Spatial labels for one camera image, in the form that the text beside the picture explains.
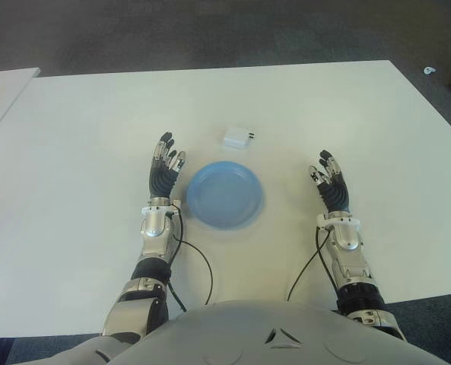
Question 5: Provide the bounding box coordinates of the grey robot torso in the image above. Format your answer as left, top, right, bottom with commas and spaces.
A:
110, 299, 445, 365

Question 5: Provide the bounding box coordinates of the white side table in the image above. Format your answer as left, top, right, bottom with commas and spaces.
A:
0, 67, 42, 148

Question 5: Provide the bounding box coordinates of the right robot hand black silver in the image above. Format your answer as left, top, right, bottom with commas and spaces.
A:
307, 149, 351, 214

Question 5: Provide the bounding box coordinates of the white charger block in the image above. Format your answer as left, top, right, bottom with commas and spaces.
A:
223, 127, 257, 150

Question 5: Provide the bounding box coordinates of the blue round plate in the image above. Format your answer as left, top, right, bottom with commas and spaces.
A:
186, 160, 266, 230

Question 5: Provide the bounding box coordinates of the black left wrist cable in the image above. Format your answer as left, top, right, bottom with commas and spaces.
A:
166, 205, 214, 313

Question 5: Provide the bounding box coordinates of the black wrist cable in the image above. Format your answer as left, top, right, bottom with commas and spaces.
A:
285, 224, 342, 305
166, 205, 214, 313

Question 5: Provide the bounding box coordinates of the left robot hand black silver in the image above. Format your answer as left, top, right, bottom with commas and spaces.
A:
148, 131, 188, 201

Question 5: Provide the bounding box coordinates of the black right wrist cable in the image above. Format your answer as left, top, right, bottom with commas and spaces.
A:
285, 224, 342, 305

